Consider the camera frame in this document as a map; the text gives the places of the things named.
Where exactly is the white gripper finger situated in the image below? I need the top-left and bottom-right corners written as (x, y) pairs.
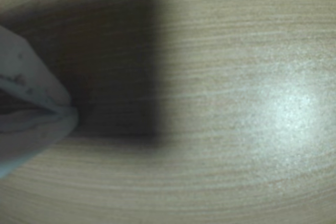
top-left (0, 108), bottom-right (80, 179)
top-left (0, 24), bottom-right (79, 116)

